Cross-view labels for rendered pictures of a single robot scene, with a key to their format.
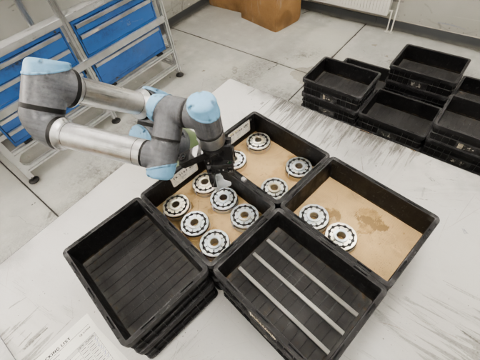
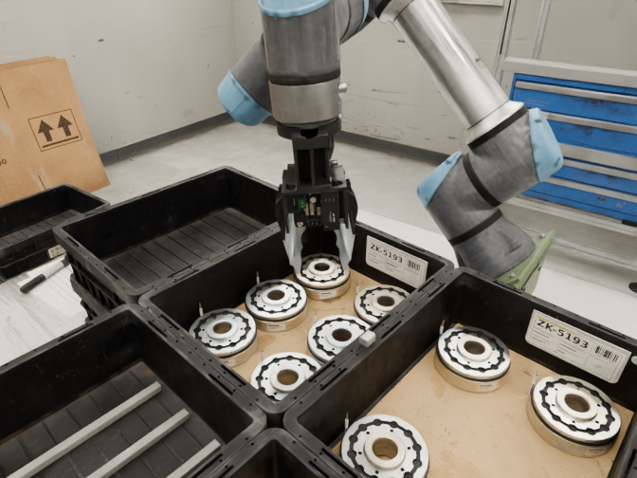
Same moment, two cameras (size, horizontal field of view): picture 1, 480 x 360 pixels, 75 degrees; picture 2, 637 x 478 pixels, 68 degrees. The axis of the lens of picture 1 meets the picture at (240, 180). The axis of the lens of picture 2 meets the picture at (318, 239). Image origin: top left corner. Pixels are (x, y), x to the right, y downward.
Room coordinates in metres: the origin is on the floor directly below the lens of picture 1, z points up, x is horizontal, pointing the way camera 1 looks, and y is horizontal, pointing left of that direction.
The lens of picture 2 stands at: (0.55, -0.44, 1.36)
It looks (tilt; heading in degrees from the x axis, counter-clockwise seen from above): 32 degrees down; 80
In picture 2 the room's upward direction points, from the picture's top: straight up
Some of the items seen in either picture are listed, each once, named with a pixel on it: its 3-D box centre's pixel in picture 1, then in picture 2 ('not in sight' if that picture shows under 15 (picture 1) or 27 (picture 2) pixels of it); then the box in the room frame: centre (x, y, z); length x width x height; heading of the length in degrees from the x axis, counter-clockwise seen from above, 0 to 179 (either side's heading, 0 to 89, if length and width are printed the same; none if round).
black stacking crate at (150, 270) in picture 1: (138, 268); (194, 244); (0.45, 0.37, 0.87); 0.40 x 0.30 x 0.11; 37
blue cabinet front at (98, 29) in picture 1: (125, 37); not in sight; (2.61, 0.75, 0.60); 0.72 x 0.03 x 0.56; 135
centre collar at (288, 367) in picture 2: (244, 215); (287, 377); (0.59, 0.00, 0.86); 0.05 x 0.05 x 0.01
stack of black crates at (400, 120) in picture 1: (391, 131); not in sight; (1.38, -1.02, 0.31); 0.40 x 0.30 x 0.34; 45
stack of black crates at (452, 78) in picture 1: (417, 91); not in sight; (1.66, -1.31, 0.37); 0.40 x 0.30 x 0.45; 45
